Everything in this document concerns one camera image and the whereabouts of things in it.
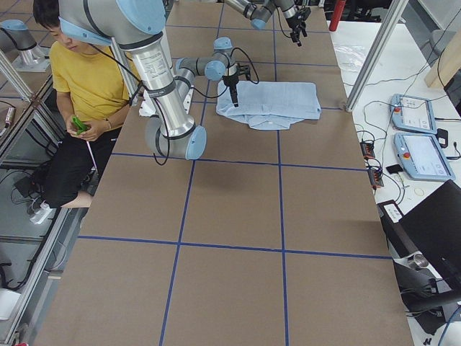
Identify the clear plastic bag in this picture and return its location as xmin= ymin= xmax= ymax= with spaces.
xmin=334 ymin=44 xmax=367 ymax=73

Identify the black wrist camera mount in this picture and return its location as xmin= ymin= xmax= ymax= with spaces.
xmin=237 ymin=63 xmax=251 ymax=81
xmin=296 ymin=7 xmax=311 ymax=22

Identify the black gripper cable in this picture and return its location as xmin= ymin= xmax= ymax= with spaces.
xmin=230 ymin=47 xmax=261 ymax=86
xmin=272 ymin=9 xmax=293 ymax=39

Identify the grey office chair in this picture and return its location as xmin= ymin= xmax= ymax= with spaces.
xmin=429 ymin=30 xmax=456 ymax=56

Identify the orange black adapter box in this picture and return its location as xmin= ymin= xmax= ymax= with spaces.
xmin=360 ymin=141 xmax=376 ymax=159
xmin=367 ymin=167 xmax=384 ymax=190

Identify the blue teach pendant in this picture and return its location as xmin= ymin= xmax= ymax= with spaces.
xmin=390 ymin=94 xmax=437 ymax=135
xmin=393 ymin=132 xmax=456 ymax=182

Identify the white power strip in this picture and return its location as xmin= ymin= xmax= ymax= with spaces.
xmin=30 ymin=201 xmax=52 ymax=225

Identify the upper orange black adapter box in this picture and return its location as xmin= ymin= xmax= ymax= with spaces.
xmin=360 ymin=141 xmax=376 ymax=159

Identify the green handled reacher stick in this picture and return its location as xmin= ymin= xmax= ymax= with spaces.
xmin=72 ymin=116 xmax=98 ymax=172

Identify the person in yellow shirt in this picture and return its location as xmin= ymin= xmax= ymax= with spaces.
xmin=32 ymin=1 xmax=130 ymax=208

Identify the wooden board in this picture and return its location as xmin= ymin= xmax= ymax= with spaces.
xmin=424 ymin=30 xmax=460 ymax=89

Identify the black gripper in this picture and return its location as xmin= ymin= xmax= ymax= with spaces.
xmin=222 ymin=74 xmax=238 ymax=107
xmin=286 ymin=13 xmax=307 ymax=46

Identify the lower orange black adapter box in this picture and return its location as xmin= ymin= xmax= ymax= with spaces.
xmin=367 ymin=167 xmax=384 ymax=190

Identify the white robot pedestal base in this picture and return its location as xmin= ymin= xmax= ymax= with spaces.
xmin=138 ymin=21 xmax=194 ymax=119

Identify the upper blue teach pendant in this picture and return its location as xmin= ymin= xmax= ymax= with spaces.
xmin=390 ymin=94 xmax=437 ymax=135

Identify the red cylinder bottle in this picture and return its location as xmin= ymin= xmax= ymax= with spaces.
xmin=328 ymin=0 xmax=346 ymax=32

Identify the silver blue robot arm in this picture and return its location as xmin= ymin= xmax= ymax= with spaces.
xmin=59 ymin=0 xmax=240 ymax=160
xmin=222 ymin=0 xmax=311 ymax=47

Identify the black computer monitor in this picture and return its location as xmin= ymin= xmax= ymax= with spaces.
xmin=377 ymin=180 xmax=460 ymax=334

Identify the lower blue teach pendant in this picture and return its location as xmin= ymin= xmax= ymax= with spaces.
xmin=393 ymin=132 xmax=456 ymax=182

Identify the aluminium frame post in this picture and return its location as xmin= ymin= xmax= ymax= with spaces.
xmin=345 ymin=0 xmax=408 ymax=112

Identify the light blue long-sleeve shirt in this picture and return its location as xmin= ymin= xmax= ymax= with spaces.
xmin=216 ymin=81 xmax=321 ymax=130

